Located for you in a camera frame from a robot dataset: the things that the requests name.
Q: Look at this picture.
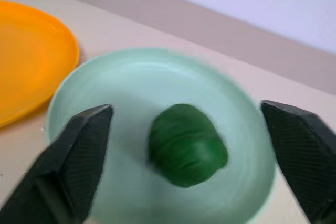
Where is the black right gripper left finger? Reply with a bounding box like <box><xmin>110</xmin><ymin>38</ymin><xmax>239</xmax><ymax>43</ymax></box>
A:
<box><xmin>0</xmin><ymin>104</ymin><xmax>114</xmax><ymax>224</ymax></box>

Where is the orange plate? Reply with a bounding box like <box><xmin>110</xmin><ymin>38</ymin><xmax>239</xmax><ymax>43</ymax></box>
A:
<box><xmin>0</xmin><ymin>0</ymin><xmax>80</xmax><ymax>130</ymax></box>

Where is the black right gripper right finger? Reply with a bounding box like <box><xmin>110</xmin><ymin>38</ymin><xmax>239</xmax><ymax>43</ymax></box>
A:
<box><xmin>260</xmin><ymin>100</ymin><xmax>336</xmax><ymax>224</ymax></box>

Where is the dark green round vegetable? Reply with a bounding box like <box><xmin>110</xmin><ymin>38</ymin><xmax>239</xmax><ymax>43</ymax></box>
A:
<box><xmin>147</xmin><ymin>103</ymin><xmax>228</xmax><ymax>188</ymax></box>

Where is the light green bowl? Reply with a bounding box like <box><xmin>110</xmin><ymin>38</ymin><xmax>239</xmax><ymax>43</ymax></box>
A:
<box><xmin>45</xmin><ymin>47</ymin><xmax>277</xmax><ymax>224</ymax></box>

